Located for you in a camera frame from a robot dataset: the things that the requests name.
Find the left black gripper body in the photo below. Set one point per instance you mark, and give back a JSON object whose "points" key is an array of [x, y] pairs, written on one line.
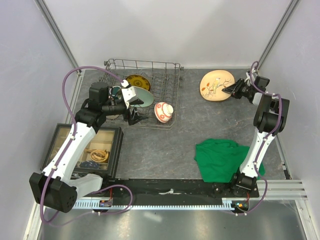
{"points": [[127, 116]]}

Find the beige bird plate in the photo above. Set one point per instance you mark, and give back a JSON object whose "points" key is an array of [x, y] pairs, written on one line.
{"points": [[213, 82]]}

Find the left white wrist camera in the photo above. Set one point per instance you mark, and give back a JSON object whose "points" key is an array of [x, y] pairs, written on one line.
{"points": [[130, 96]]}

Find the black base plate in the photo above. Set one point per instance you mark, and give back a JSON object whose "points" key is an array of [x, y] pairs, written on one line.
{"points": [[189, 187]]}

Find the grey wire dish rack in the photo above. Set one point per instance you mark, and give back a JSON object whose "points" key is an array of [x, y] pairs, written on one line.
{"points": [[164, 79]]}

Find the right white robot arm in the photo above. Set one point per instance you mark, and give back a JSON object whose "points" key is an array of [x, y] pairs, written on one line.
{"points": [[269, 120]]}

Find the black glass-lid jewelry box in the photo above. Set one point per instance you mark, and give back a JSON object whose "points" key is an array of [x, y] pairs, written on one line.
{"points": [[100, 156]]}

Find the mint green flower plate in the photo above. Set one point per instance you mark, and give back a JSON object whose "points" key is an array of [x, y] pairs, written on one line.
{"points": [[144, 96]]}

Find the beige plastic cup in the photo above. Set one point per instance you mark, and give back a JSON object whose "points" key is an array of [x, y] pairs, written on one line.
{"points": [[112, 117]]}

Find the green cloth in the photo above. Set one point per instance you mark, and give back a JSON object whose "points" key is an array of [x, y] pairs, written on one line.
{"points": [[219, 159]]}

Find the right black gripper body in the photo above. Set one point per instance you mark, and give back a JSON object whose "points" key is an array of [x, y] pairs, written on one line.
{"points": [[242, 90]]}

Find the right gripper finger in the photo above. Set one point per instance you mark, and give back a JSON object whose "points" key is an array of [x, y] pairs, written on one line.
{"points": [[234, 85], [229, 89]]}

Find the yellow patterned plate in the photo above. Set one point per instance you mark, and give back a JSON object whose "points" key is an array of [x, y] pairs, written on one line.
{"points": [[139, 81]]}

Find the white slotted cable duct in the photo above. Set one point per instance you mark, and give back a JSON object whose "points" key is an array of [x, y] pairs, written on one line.
{"points": [[96, 204]]}

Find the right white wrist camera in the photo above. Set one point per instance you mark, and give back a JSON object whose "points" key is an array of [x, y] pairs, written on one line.
{"points": [[252, 75]]}

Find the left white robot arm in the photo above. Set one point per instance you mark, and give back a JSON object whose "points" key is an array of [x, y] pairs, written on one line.
{"points": [[54, 187]]}

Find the white red patterned bowl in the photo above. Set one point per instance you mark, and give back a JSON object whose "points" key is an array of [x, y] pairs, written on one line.
{"points": [[163, 111]]}

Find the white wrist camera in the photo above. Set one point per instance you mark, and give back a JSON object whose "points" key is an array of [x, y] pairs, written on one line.
{"points": [[252, 75], [130, 96]]}

